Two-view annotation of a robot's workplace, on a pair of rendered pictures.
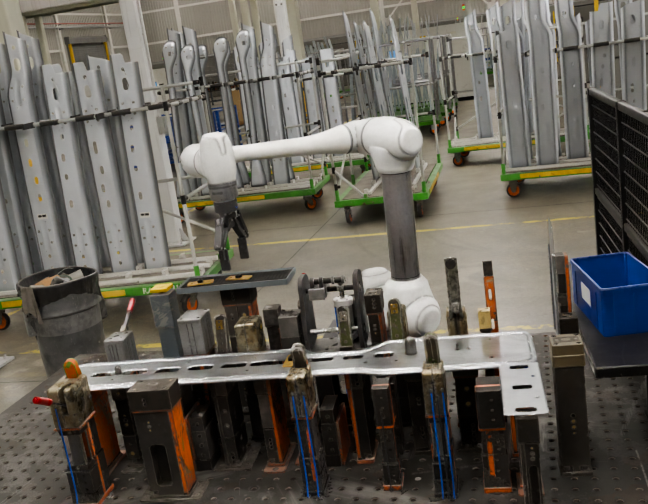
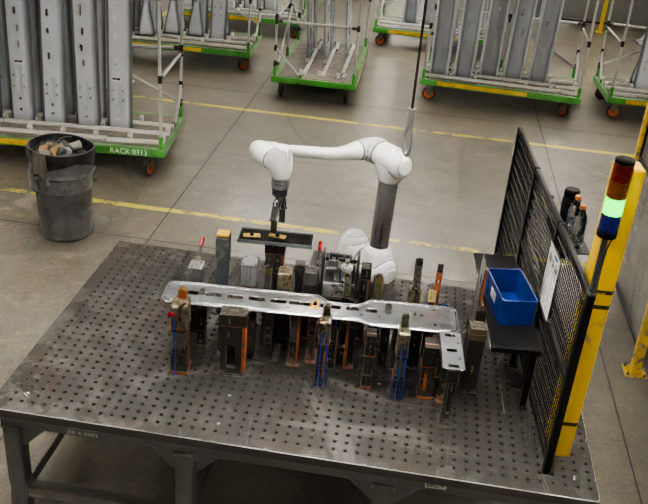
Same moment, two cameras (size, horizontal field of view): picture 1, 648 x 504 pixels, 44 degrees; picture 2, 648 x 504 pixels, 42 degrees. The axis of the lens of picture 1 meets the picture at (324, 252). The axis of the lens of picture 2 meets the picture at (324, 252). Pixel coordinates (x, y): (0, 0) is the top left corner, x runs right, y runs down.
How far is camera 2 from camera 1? 182 cm
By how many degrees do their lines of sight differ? 16
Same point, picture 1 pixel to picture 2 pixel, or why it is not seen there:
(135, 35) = not seen: outside the picture
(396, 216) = (383, 209)
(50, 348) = (50, 204)
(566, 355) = (477, 334)
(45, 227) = (19, 71)
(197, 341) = (251, 278)
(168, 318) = (225, 253)
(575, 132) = (491, 51)
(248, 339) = (285, 283)
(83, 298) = (84, 168)
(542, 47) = not seen: outside the picture
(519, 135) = (443, 45)
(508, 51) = not seen: outside the picture
